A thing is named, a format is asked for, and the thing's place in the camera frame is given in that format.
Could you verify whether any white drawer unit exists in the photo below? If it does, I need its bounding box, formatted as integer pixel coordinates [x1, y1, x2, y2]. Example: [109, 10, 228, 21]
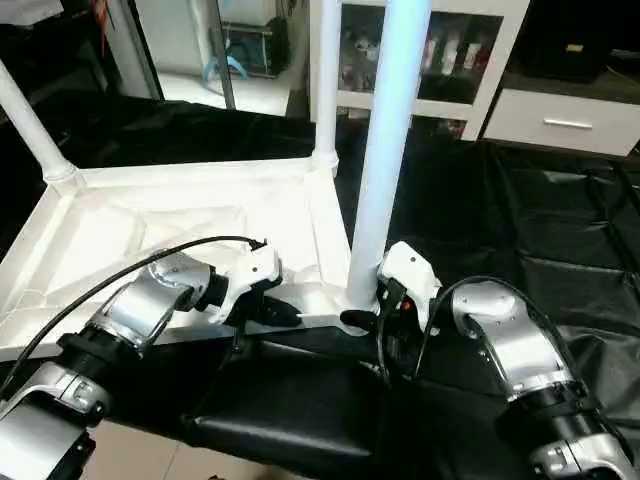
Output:
[482, 88, 640, 159]

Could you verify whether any black work mat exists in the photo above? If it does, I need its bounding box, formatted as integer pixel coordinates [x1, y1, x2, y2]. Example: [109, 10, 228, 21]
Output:
[0, 95, 640, 480]

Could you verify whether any black low shelf unit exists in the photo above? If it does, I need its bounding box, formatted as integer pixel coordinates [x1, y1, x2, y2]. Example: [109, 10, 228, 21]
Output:
[510, 0, 640, 101]

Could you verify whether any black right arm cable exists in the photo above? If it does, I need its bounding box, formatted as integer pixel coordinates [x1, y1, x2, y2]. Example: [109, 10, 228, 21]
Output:
[378, 276, 561, 386]

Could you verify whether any white plastic table top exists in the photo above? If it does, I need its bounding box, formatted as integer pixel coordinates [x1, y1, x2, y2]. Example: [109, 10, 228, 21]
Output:
[0, 158, 376, 363]

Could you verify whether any white glass door cabinet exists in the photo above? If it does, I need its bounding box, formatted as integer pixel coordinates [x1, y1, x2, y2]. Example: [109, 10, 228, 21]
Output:
[308, 0, 531, 141]

